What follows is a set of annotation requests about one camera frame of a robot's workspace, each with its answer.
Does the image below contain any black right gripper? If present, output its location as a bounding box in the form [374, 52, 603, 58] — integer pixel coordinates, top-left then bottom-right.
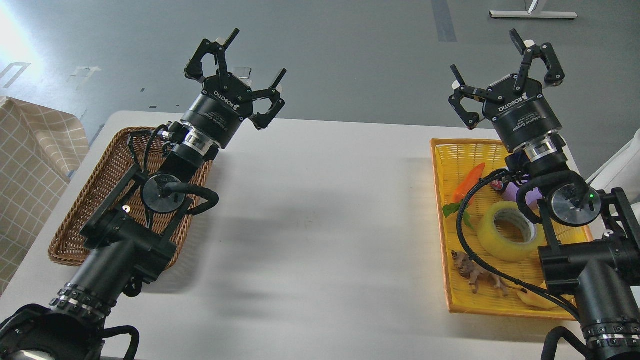
[448, 28, 566, 153]

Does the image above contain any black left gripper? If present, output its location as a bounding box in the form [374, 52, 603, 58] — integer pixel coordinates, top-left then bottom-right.
[181, 28, 288, 150]

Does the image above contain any yellow tape roll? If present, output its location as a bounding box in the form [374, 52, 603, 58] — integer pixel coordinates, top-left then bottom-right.
[477, 201, 546, 263]

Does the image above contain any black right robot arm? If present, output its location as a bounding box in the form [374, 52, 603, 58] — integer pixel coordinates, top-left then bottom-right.
[448, 29, 640, 360]

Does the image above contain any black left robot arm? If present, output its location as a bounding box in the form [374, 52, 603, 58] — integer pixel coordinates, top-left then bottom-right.
[1, 28, 286, 360]

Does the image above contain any white table leg base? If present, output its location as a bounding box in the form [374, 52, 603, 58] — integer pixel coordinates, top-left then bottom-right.
[488, 0, 579, 21]

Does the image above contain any small dark soda can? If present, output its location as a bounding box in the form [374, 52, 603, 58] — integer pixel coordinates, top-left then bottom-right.
[490, 180, 507, 194]

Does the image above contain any purple foam block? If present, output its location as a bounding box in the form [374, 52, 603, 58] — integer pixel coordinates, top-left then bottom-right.
[501, 183, 543, 211]

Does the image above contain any orange toy carrot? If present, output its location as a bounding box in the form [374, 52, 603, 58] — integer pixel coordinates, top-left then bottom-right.
[441, 162, 486, 218]

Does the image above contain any brown wicker basket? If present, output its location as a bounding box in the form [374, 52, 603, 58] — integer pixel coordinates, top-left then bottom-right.
[48, 126, 213, 270]

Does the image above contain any white chair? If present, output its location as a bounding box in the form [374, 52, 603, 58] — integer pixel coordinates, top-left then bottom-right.
[587, 130, 640, 205]

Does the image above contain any yellow plastic basket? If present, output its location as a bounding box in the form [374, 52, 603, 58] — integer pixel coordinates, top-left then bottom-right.
[430, 139, 573, 321]

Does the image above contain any brown toy lion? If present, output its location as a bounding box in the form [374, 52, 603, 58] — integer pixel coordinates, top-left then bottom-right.
[450, 250, 528, 297]

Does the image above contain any beige checkered cloth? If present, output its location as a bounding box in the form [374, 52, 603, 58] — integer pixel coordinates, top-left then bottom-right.
[0, 96, 89, 291]

